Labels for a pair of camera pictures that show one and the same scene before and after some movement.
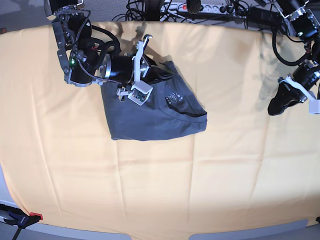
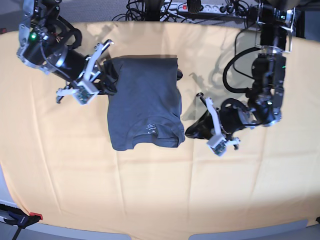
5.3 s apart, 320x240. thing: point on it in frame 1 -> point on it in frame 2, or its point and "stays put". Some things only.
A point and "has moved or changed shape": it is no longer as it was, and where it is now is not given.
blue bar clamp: (19, 218) stays put
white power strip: (210, 8) stays put
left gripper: (130, 71) -> (74, 64)
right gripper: (304, 77) -> (233, 114)
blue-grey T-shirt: (172, 109) has moved or changed shape
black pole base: (152, 10) stays put
